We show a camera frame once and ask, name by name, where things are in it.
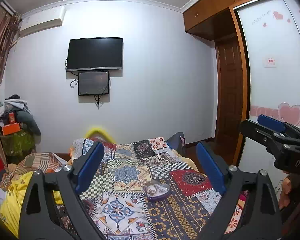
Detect orange box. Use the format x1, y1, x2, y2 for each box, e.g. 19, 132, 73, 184
2, 122, 21, 136

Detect green patterned bag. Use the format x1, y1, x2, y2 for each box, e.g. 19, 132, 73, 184
0, 131, 36, 156

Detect black wall television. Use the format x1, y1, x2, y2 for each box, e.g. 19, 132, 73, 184
66, 37, 123, 72

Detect dark blue bag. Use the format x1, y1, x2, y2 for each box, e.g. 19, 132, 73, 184
166, 132, 186, 155

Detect pile of clothes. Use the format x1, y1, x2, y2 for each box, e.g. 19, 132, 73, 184
0, 94, 42, 144

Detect purple heart-shaped tin box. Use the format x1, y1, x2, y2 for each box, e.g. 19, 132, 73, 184
145, 180, 171, 202

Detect white sliding door hearts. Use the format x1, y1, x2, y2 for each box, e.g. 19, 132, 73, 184
236, 0, 300, 183

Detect colourful patchwork bedspread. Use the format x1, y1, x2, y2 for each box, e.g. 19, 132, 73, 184
54, 136, 248, 240

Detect yellow curved tube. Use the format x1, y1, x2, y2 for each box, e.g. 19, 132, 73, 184
84, 127, 116, 144

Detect white air conditioner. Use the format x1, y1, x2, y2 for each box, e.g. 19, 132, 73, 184
19, 6, 66, 37

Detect small black wall monitor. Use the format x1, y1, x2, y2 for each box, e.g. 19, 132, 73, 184
78, 71, 109, 96

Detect brown wooden wardrobe cabinet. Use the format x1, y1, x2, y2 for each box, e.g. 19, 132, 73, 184
182, 0, 288, 41

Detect brown wooden room door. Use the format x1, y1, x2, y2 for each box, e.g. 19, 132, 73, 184
215, 34, 248, 166

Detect striped patterned quilt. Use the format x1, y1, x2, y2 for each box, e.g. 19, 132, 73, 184
1, 153, 63, 184

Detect yellow blanket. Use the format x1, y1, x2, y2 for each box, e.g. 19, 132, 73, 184
0, 171, 63, 238

